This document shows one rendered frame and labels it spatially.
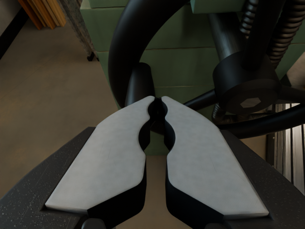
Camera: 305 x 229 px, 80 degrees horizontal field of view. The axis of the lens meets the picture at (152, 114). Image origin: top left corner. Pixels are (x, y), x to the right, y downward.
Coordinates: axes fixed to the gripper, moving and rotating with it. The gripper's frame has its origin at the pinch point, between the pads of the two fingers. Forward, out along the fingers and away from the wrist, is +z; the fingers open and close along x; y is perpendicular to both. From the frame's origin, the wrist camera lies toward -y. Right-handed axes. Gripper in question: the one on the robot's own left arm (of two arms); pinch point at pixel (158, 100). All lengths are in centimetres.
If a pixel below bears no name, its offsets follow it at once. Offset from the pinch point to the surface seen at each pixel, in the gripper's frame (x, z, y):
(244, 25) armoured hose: 9.7, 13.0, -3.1
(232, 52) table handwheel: 8.1, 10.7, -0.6
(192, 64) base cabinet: 7.5, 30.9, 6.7
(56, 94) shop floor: -68, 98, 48
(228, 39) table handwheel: 8.0, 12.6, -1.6
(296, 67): 34, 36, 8
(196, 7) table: 4.1, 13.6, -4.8
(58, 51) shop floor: -80, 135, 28
